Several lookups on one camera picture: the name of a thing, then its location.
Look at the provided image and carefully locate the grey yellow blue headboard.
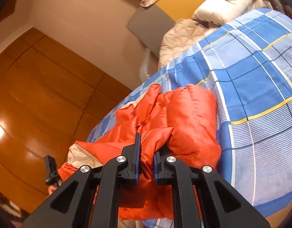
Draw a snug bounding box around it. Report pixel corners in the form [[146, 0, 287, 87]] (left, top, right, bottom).
[[127, 0, 205, 56]]

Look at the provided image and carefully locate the person's left hand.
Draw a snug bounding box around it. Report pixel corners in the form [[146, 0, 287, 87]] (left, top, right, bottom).
[[48, 185, 58, 195]]

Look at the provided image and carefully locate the grey curved bed rail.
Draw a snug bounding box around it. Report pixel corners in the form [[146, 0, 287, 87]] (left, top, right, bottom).
[[139, 48, 151, 82]]

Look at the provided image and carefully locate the orange puffer jacket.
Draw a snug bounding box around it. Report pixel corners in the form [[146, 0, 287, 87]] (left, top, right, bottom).
[[58, 84, 222, 220]]

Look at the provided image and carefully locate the beige quilted blanket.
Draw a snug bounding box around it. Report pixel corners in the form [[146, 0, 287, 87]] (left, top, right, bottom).
[[158, 19, 220, 70]]

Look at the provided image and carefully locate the wooden wardrobe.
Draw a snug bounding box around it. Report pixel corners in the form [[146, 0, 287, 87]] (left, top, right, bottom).
[[0, 28, 130, 212]]

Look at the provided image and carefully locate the blue plaid bed sheet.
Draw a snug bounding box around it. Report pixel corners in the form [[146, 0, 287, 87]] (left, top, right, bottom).
[[88, 9, 292, 227]]

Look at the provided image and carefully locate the white deer print pillow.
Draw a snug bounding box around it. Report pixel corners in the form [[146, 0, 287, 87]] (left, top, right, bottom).
[[192, 0, 258, 25]]

